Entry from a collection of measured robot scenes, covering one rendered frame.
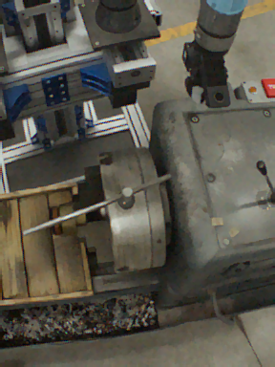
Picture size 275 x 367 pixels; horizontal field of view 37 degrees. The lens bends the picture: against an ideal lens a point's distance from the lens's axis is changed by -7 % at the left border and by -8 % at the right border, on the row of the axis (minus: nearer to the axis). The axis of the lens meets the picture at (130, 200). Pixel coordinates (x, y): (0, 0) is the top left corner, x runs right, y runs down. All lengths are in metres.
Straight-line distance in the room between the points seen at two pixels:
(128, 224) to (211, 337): 1.31
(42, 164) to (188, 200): 1.30
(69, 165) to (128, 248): 1.20
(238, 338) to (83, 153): 1.23
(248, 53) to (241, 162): 2.02
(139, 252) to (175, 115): 0.35
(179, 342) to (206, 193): 1.29
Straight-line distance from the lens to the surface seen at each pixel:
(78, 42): 1.49
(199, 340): 2.21
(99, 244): 1.11
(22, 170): 2.22
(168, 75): 2.76
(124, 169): 1.04
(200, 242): 0.98
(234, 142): 1.08
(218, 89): 0.82
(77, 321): 1.59
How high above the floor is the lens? 2.17
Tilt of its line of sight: 69 degrees down
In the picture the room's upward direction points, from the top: 4 degrees clockwise
